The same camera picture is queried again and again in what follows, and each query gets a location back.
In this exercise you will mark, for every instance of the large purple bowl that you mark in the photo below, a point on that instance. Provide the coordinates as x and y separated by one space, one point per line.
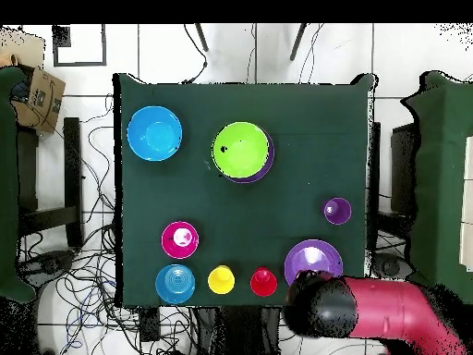
268 168
314 257

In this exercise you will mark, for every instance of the large green bowl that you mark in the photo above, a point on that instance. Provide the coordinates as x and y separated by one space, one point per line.
241 149

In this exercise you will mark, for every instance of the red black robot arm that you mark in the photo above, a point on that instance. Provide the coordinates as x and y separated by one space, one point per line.
388 307

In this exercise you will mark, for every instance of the dark green tablecloth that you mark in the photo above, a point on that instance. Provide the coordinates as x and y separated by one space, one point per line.
258 214

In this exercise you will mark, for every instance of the small red bowl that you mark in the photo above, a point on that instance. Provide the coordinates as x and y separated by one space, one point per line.
180 239

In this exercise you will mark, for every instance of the yellow cup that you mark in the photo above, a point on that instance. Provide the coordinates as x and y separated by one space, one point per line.
221 280

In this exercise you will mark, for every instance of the red cup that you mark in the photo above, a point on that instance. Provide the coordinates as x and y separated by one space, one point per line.
263 281

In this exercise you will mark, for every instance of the purple cup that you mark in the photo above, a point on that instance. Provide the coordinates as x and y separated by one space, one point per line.
337 210

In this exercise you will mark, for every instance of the large blue bowl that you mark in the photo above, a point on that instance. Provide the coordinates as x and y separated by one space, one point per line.
154 133

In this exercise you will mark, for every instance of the small blue bowl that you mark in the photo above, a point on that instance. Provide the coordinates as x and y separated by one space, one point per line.
174 284

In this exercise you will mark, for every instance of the black power box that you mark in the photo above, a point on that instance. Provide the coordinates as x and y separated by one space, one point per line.
149 323

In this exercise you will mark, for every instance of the black tripod leg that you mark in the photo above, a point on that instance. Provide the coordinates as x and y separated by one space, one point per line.
298 42
201 37

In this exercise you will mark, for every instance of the dark grey equipment base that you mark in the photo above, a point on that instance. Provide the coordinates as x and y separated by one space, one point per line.
48 262
390 266

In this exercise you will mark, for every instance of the green clothed side table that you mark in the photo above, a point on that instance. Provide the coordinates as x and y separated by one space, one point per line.
7 185
439 185

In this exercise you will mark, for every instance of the brown cardboard box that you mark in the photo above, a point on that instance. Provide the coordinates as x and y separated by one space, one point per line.
44 100

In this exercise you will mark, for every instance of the black chair frame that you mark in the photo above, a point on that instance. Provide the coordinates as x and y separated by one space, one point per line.
72 166

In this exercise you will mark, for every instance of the black square floor frame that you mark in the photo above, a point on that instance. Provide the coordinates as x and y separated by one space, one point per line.
104 44

